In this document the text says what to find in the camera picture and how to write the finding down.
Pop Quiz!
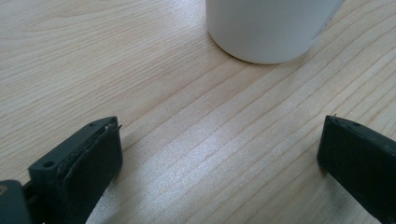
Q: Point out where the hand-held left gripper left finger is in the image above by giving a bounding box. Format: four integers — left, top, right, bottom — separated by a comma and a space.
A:
22, 116, 124, 224

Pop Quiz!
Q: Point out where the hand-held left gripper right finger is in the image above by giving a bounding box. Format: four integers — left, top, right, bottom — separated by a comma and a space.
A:
316, 114, 396, 224

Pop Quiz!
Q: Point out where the white cup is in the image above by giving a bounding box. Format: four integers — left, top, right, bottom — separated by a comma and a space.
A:
205, 0, 346, 65

